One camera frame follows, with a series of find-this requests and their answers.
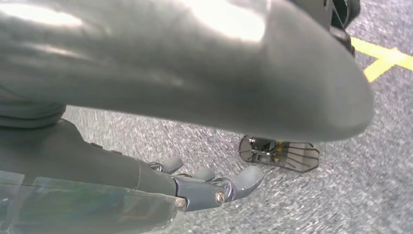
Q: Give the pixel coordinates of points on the metal robot foot plate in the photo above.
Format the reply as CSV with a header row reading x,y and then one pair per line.
x,y
290,158

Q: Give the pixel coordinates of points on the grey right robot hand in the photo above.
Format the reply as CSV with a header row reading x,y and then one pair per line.
x,y
193,64

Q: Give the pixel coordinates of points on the black robot leg part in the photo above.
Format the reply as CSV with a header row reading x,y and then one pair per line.
x,y
342,38

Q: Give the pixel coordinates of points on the yellow floor tape outline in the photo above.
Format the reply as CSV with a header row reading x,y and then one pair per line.
x,y
384,56

